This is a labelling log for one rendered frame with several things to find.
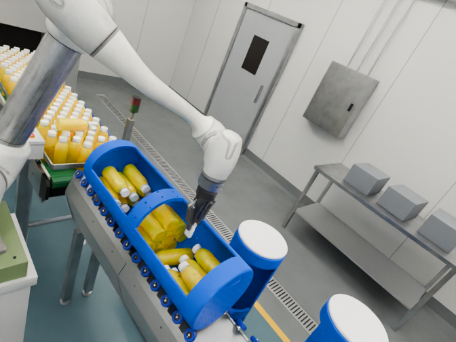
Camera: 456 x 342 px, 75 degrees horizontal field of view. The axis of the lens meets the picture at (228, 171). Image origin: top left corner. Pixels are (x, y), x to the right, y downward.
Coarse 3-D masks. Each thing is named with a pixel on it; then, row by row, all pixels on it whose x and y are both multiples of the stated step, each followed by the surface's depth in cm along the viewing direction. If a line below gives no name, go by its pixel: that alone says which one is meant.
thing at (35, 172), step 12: (0, 96) 199; (0, 108) 196; (36, 168) 158; (36, 180) 159; (48, 180) 150; (36, 192) 161; (48, 192) 151; (60, 192) 174; (24, 216) 187; (60, 216) 209; (24, 228) 192; (24, 240) 197; (84, 240) 238
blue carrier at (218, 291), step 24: (120, 144) 139; (96, 168) 143; (120, 168) 153; (144, 168) 155; (96, 192) 134; (168, 192) 121; (120, 216) 120; (144, 216) 113; (144, 240) 110; (192, 240) 132; (216, 240) 123; (240, 264) 102; (168, 288) 102; (216, 288) 93; (240, 288) 109; (192, 312) 94; (216, 312) 106
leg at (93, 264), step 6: (90, 258) 188; (90, 264) 189; (96, 264) 189; (90, 270) 190; (96, 270) 192; (90, 276) 192; (84, 282) 198; (90, 282) 195; (84, 288) 199; (90, 288) 199; (84, 294) 200
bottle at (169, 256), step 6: (162, 252) 119; (168, 252) 120; (174, 252) 121; (180, 252) 122; (186, 252) 124; (192, 252) 125; (162, 258) 117; (168, 258) 118; (174, 258) 120; (192, 258) 125; (168, 264) 119; (174, 264) 121
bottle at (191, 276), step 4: (184, 268) 108; (188, 268) 107; (192, 268) 107; (180, 272) 108; (184, 272) 106; (188, 272) 105; (192, 272) 105; (196, 272) 106; (184, 276) 105; (188, 276) 104; (192, 276) 104; (196, 276) 104; (200, 276) 105; (184, 280) 105; (188, 280) 104; (192, 280) 103; (196, 280) 103; (188, 284) 104; (192, 284) 103; (192, 288) 102
